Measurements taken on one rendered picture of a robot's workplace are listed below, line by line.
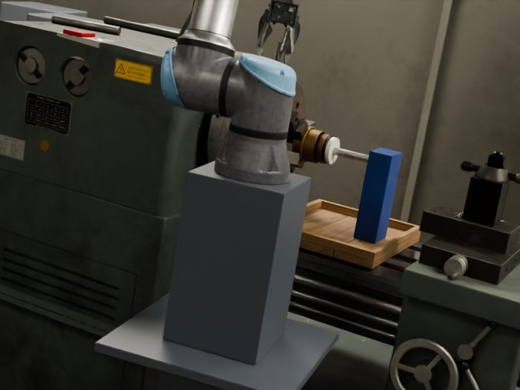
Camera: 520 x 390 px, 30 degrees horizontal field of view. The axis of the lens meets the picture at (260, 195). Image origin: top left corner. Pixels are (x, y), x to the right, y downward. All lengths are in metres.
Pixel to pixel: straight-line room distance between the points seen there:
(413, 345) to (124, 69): 0.97
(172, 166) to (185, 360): 0.64
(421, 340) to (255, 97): 0.67
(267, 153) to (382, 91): 3.48
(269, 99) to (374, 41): 3.49
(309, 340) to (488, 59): 3.32
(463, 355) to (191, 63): 0.85
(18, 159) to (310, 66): 2.98
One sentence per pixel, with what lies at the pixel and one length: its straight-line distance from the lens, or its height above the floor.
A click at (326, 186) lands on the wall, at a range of 5.46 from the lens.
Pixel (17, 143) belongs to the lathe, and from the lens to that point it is 2.66.
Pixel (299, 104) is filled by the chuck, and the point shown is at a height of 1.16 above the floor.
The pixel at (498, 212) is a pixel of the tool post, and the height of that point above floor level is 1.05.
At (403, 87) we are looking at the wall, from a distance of 5.30.
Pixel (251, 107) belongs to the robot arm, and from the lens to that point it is 1.86.
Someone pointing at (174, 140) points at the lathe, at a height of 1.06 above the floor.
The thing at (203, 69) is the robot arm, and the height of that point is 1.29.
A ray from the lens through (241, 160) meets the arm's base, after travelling 1.87.
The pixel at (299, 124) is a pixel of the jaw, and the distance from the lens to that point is 2.46.
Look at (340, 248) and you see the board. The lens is 2.30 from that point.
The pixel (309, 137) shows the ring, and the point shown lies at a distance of 2.45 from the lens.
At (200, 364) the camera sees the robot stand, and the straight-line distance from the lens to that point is 1.90.
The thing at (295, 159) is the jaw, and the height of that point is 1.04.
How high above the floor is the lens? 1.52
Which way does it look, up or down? 13 degrees down
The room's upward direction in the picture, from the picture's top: 9 degrees clockwise
